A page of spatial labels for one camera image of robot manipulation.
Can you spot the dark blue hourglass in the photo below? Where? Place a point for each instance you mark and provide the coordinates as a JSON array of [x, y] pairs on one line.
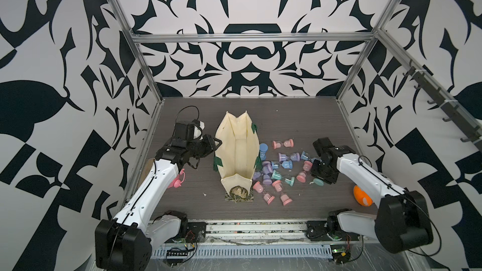
[[263, 148]]

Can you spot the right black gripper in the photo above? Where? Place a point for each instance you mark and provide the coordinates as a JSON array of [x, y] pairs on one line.
[[329, 179]]

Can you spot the pink hourglass front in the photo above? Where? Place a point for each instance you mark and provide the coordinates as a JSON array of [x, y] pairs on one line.
[[285, 199]]

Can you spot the black hook rail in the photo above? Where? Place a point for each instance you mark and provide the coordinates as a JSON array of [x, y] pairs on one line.
[[440, 98]]

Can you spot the purple hourglass cluster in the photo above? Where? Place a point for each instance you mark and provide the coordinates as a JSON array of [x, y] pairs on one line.
[[267, 167]]

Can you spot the pink hourglass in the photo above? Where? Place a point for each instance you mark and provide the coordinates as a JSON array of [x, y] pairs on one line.
[[302, 175], [289, 143], [285, 199], [267, 197]]

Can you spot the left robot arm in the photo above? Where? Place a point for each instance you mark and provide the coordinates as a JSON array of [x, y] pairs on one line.
[[127, 241]]

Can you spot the plush doll toy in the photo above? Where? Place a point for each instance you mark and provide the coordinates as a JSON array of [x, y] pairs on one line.
[[361, 197]]

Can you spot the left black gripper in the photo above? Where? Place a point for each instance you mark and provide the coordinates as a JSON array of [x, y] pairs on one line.
[[210, 145]]

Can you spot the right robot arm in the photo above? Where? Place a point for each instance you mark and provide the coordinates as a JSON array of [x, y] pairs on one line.
[[402, 220]]

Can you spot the green hourglass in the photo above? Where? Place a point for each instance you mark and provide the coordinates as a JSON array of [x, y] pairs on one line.
[[275, 176]]

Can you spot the pink toy cup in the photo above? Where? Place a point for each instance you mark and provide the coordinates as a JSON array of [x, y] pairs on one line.
[[179, 180]]

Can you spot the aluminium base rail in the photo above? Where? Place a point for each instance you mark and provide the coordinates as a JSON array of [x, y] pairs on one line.
[[237, 239]]

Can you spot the light blue hourglass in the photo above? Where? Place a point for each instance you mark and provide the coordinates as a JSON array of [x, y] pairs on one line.
[[282, 164]]

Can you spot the cream canvas tote bag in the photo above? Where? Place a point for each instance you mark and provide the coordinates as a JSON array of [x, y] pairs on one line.
[[237, 159]]

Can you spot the purple hourglass lying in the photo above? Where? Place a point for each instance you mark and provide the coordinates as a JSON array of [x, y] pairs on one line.
[[289, 157]]

